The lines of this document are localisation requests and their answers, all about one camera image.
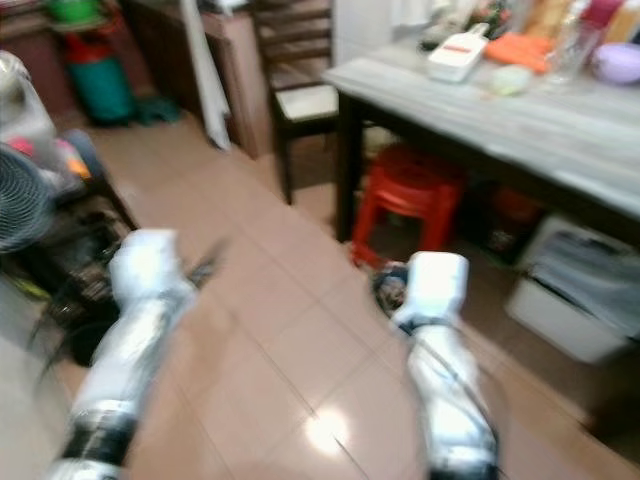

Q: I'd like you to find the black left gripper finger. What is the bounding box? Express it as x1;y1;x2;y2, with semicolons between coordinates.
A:
188;240;229;293

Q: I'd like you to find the red plastic stool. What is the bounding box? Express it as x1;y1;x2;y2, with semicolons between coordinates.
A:
350;145;467;269

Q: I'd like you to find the black bucket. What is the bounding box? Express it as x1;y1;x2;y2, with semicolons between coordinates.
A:
60;305;119;369

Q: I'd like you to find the dark wooden chair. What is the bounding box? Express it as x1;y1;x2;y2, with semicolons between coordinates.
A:
253;0;343;207

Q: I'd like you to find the white leaning board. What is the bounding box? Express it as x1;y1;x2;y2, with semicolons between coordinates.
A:
180;0;232;152

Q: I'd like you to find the white plastic storage box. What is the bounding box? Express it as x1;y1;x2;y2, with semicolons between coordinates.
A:
505;215;640;367

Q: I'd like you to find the brown wooden cabinet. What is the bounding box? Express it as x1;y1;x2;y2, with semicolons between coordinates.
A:
125;0;267;161

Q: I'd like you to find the grey floor fan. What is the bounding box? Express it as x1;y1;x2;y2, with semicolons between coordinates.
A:
0;145;59;254

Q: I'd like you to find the grey top dining table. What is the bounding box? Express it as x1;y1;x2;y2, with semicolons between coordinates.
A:
325;40;640;251

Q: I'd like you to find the green bin red top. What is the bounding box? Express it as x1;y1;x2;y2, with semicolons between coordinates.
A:
63;32;138;127

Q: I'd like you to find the small green lidded container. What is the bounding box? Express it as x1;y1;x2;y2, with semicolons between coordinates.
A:
490;65;533;98

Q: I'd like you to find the white grater red label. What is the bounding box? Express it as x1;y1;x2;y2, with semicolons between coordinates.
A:
427;30;489;83

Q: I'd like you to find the grey round appliance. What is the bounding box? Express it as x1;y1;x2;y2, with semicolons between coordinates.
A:
0;50;57;153

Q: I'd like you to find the green plastic basin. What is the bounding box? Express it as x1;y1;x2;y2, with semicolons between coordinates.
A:
45;0;107;27

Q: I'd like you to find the clear drinking glass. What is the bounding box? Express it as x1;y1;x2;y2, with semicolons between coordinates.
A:
550;20;597;87

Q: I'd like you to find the purple plastic bowl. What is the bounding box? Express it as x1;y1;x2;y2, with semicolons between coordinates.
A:
590;42;640;86

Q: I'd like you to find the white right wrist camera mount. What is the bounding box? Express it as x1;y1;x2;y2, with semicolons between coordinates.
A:
395;252;471;331

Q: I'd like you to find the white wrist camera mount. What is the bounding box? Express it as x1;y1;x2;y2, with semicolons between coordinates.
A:
108;230;197;311
395;252;471;331

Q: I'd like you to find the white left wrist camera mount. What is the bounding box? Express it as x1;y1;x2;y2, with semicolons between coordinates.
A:
108;230;197;311

